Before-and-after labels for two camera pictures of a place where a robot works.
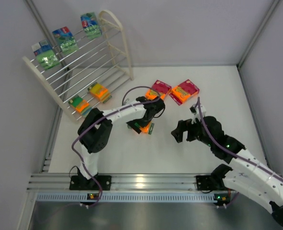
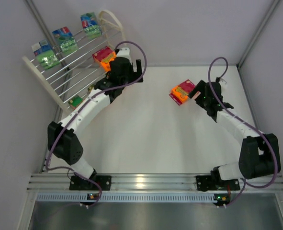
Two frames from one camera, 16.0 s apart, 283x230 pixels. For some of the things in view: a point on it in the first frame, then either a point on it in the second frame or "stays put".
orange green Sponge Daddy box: (80, 105) stays put
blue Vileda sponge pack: (66, 40) stays put
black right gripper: (187, 129) → (199, 91)
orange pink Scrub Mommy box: (163, 88) → (104, 56)
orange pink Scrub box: (185, 92) stays put
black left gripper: (138, 123) → (130, 72)
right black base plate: (204, 182) stays put
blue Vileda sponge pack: (90, 25) stays put
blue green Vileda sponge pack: (45, 55) stays put
